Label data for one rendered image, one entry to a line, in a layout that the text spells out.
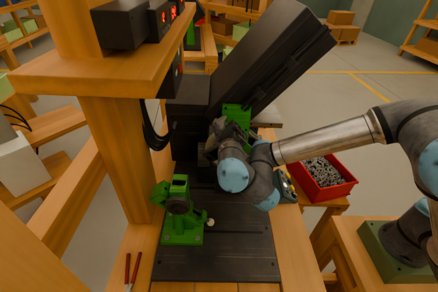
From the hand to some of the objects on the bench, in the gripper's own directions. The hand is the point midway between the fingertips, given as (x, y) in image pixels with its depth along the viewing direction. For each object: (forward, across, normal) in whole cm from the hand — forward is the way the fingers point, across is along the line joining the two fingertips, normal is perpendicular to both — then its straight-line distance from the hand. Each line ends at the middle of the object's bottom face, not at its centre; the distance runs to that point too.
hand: (223, 129), depth 84 cm
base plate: (+21, -17, +20) cm, 34 cm away
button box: (+4, -43, +4) cm, 44 cm away
